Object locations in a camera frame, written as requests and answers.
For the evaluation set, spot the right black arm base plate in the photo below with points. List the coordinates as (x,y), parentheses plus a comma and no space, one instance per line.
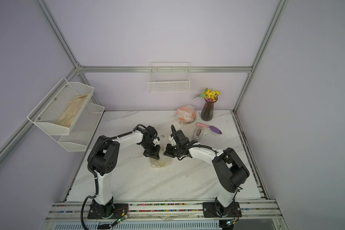
(216,210)

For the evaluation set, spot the white mesh shelf bin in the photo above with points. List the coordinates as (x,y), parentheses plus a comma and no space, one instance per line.
(81,135)
(46,113)

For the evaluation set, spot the white wire wall basket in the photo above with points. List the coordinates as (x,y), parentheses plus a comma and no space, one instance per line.
(167,77)

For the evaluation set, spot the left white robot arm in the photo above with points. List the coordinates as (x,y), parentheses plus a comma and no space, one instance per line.
(103,160)

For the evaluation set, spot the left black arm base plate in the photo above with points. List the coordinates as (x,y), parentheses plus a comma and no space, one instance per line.
(113,211)

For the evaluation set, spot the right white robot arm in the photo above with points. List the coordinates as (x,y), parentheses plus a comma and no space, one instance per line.
(229,168)

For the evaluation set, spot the clear bubble wrap sheet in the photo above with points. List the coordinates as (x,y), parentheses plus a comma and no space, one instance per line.
(185,114)
(161,153)

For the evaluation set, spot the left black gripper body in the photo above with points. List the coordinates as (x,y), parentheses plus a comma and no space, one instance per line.
(150,150)

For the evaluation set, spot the purple glass vase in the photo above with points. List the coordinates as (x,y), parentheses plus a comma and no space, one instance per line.
(207,112)

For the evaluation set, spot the upper white mesh shelf bin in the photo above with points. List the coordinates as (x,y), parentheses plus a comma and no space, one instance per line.
(46,113)

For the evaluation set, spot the lower white mesh shelf bin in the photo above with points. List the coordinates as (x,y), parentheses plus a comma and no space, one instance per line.
(81,135)

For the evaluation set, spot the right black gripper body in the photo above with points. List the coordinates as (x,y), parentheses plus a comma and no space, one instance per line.
(172,151)

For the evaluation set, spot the yellow artificial flowers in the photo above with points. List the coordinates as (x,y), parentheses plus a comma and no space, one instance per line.
(209,95)

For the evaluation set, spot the aluminium front rail frame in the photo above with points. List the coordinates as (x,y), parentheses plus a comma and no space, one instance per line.
(167,211)

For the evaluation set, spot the orange dinner plate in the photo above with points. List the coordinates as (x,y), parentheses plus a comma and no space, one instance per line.
(185,115)

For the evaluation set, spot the beige cloth in bin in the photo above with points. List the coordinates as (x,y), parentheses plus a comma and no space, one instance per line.
(67,118)

